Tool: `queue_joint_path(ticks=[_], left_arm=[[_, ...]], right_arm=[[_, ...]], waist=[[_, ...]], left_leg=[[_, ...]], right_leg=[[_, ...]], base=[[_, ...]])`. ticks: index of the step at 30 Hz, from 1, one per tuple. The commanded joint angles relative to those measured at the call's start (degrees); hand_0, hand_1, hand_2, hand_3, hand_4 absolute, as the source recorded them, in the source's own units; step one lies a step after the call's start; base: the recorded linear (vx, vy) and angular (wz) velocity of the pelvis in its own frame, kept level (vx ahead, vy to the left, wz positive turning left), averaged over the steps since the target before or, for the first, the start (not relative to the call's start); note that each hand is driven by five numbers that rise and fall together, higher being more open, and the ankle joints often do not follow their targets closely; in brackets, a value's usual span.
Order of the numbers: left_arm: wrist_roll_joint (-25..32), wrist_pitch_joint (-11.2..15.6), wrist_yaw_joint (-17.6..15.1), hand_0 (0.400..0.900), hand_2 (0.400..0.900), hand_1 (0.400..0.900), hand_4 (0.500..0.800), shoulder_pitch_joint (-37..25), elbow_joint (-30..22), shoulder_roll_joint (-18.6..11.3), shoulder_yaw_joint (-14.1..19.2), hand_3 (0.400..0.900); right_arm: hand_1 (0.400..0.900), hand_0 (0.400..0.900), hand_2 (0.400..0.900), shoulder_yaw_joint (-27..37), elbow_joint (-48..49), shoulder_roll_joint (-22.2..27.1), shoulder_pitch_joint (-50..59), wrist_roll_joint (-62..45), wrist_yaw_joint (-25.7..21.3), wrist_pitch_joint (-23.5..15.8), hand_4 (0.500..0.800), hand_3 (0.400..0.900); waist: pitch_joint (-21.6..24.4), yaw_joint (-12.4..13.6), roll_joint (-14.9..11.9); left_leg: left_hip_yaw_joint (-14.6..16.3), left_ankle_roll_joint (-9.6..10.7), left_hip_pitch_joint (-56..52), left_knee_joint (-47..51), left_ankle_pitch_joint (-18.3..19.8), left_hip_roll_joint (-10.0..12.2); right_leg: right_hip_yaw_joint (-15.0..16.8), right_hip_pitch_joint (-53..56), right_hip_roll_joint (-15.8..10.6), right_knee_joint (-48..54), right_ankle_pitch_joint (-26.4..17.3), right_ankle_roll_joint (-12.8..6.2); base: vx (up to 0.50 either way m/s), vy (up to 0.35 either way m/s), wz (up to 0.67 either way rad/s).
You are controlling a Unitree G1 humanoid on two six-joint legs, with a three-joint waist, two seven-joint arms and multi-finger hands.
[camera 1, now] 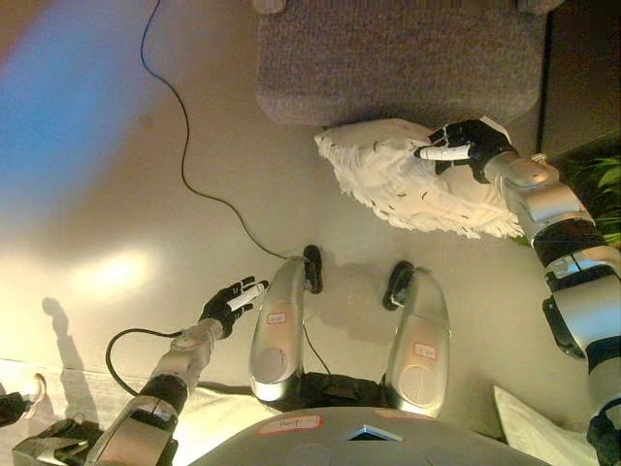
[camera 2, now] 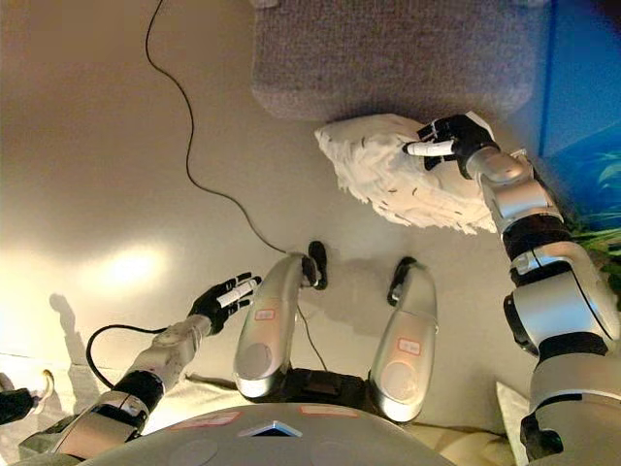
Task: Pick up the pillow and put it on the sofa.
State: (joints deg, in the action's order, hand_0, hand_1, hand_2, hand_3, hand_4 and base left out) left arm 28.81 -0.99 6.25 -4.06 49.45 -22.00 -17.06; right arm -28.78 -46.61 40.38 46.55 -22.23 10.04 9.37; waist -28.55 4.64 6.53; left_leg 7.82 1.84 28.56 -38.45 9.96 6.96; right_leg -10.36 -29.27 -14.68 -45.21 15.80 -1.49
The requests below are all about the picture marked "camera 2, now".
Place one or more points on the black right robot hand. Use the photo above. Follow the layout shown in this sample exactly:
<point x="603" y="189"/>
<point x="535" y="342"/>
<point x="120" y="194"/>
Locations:
<point x="466" y="133"/>

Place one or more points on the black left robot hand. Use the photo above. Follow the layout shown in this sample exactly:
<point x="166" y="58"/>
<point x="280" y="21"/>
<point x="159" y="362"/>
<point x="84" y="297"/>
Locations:
<point x="218" y="303"/>

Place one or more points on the white fringed pillow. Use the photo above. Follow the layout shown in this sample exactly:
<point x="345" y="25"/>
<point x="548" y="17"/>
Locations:
<point x="388" y="165"/>

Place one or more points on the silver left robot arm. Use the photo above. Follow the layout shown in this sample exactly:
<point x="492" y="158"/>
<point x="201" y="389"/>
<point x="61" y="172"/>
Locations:
<point x="145" y="369"/>

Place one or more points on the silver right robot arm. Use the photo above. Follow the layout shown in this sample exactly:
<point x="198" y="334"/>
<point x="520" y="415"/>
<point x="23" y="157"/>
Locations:
<point x="553" y="291"/>

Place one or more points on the grey fabric armchair sofa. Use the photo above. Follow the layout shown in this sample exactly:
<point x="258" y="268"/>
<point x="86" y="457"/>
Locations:
<point x="388" y="53"/>

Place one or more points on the black left robot foot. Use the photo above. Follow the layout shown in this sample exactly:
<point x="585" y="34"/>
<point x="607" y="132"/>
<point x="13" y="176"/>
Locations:
<point x="317" y="257"/>

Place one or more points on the black robot foot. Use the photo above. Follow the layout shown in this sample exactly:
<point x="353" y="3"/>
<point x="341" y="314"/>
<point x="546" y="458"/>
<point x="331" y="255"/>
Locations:
<point x="317" y="257"/>
<point x="400" y="276"/>

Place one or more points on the black robot pelvis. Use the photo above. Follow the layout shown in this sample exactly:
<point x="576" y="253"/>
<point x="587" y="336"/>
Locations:
<point x="315" y="383"/>

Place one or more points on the silver robot torso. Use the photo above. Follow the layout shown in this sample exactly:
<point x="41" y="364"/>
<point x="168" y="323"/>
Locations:
<point x="271" y="442"/>

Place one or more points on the black right robot foot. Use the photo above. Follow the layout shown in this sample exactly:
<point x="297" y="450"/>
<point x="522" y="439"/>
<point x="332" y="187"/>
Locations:
<point x="400" y="276"/>

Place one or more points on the green leafy plant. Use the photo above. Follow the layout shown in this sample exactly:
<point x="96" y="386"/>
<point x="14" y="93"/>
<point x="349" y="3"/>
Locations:
<point x="601" y="242"/>

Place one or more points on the silver right robot leg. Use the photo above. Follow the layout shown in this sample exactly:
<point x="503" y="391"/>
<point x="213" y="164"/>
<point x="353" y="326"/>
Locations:
<point x="407" y="349"/>

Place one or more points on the white cushion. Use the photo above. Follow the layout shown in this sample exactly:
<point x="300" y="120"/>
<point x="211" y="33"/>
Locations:
<point x="514" y="417"/>

